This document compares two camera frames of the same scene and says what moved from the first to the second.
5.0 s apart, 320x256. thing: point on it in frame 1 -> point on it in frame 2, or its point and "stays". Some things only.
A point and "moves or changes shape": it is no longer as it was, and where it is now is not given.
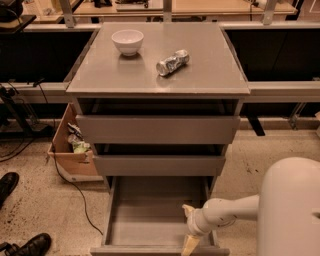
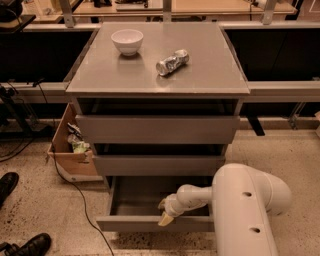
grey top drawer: (160, 129) stays
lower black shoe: (37, 246) stays
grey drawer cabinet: (159, 101) stays
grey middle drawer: (123, 165) stays
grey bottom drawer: (145, 216) moves or changes shape
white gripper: (194, 222) -> (170, 208)
